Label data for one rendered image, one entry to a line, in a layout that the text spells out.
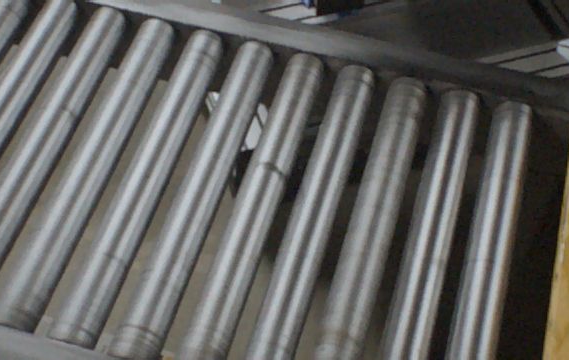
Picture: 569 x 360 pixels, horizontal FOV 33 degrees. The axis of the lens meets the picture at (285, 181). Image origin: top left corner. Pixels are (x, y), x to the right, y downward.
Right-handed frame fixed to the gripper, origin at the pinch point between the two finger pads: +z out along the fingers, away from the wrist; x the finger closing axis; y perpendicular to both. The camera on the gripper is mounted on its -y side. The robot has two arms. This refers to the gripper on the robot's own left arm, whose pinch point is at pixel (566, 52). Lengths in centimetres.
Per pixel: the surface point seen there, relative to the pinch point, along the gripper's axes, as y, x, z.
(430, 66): 3.6, 11.3, 16.4
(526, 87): 3.6, 11.2, 4.7
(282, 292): 4, 47, 25
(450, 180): 3.6, 27.7, 11.1
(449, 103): 3.2, 16.1, 13.1
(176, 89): 4, 24, 45
